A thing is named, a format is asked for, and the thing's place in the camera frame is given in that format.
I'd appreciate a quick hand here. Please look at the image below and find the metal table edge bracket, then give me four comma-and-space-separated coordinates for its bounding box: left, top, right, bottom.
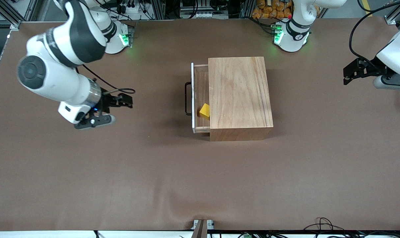
191, 219, 217, 238

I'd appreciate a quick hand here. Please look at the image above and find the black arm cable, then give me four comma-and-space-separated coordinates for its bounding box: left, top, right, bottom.
349, 0, 400, 64
82, 64, 136, 95

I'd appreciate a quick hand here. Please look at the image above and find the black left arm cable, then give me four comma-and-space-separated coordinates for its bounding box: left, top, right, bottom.
349, 0, 400, 64

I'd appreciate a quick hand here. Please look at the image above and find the wooden drawer with black handle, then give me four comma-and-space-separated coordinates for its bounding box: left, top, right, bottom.
185, 63, 211, 134

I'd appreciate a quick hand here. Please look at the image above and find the orange packet pile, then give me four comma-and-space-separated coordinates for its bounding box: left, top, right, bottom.
252, 0, 294, 19

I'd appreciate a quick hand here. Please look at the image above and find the brown table mat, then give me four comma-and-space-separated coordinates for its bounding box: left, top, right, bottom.
0, 16, 400, 232

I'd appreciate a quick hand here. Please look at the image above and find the black cable tangle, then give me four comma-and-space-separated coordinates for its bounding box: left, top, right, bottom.
302, 217, 356, 238

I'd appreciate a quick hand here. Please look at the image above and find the white power strip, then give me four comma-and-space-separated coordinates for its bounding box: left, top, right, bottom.
118, 1, 145, 14

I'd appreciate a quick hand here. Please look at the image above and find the light wooden drawer cabinet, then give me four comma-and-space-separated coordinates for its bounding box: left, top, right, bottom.
208, 57, 274, 141

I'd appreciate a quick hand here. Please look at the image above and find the aluminium frame profile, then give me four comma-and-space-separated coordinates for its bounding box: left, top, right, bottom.
0, 0, 22, 29
385, 0, 400, 27

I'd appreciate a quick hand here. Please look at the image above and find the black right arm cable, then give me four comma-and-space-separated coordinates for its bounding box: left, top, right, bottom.
82, 64, 136, 95

